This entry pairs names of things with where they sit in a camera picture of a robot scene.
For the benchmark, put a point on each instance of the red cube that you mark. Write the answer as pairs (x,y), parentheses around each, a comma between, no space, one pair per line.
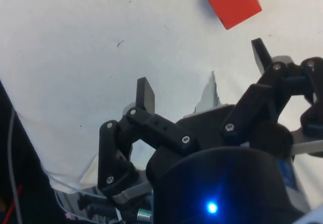
(234,4)

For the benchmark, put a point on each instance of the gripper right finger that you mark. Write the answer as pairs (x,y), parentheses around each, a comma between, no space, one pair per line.
(252,103)

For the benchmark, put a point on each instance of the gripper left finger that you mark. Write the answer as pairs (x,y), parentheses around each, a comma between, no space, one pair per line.
(161,130)

